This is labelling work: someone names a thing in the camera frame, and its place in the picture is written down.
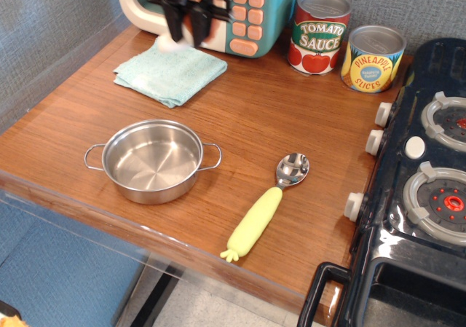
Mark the black toy stove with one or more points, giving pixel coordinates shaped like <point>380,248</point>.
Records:
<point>408,249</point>

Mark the light blue towel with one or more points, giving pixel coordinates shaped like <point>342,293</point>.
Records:
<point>169,78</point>

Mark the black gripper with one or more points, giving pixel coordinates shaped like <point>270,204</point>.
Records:
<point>201,13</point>

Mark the small steel pot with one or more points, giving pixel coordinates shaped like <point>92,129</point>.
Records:
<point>154,161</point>

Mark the plush brown white mushroom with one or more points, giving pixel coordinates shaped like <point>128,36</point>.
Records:
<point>167,44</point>

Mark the orange object at corner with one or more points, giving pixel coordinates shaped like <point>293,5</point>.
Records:
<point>10,317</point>

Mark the spoon with yellow handle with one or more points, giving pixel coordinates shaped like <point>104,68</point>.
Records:
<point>291,170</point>

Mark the teal toy microwave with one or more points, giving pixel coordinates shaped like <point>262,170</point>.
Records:
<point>251,32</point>

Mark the pineapple slices can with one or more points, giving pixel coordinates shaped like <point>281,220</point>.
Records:
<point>372,58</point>

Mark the tomato sauce can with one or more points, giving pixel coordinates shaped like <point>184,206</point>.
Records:
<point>319,27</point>

